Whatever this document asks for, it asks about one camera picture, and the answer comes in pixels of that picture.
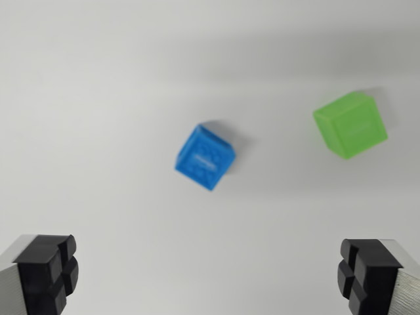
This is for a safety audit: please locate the green embossed toy cube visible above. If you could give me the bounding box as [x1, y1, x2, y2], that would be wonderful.
[312, 91, 389, 161]

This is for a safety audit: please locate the gripper left finger with silver black pad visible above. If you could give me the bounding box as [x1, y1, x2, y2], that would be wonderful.
[0, 234, 80, 315]

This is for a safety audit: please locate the gripper right finger with silver black pad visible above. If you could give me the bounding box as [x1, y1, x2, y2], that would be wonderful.
[337, 238, 420, 315]

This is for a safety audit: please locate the blue embossed toy cube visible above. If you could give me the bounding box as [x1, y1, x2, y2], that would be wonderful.
[173, 122, 238, 192]

